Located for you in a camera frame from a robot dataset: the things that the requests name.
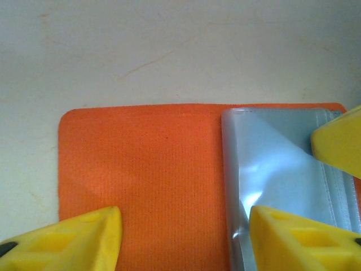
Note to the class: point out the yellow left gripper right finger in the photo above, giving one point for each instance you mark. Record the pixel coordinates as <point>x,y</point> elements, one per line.
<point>296,245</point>

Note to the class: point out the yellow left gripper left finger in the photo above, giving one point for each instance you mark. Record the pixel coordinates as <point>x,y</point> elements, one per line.
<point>70,242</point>

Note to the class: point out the orange card holder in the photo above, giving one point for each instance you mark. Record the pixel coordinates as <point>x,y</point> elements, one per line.
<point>155,169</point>

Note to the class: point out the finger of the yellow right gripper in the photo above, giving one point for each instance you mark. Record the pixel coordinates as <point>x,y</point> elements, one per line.
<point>341,141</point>

